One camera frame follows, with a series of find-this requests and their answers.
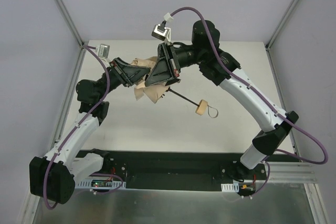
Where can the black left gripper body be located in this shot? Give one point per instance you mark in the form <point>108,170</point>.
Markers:
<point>119,72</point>

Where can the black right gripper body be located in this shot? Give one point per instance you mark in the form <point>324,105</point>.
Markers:
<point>170,60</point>

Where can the beige folding umbrella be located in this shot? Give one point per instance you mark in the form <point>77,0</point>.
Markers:
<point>157,91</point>

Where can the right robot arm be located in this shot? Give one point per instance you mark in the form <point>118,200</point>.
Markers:
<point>224,71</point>

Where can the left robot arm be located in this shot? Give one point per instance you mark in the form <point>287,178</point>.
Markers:
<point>55,175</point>

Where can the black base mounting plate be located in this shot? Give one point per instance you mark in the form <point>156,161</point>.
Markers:
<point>179,171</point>

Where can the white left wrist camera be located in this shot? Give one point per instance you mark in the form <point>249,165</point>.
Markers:
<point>103,52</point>

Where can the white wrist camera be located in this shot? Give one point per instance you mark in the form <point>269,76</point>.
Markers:
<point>161,31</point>
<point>103,52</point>

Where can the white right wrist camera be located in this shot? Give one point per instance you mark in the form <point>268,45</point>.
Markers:
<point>161,31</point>

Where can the left aluminium frame post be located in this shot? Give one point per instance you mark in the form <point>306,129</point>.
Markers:
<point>70,23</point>

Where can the aluminium frame post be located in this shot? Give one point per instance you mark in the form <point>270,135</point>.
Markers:
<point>70,23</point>
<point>284,19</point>

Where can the left white cable duct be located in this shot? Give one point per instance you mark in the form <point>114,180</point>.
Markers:
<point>100,184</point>

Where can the white cable duct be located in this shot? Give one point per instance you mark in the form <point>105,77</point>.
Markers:
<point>100,184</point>
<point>230,188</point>

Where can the right white cable duct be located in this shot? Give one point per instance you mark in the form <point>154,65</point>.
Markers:
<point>230,188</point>

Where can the aluminium front rail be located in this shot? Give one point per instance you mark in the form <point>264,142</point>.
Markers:
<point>292,172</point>

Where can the right aluminium frame post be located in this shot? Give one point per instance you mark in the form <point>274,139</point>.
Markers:
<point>284,19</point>

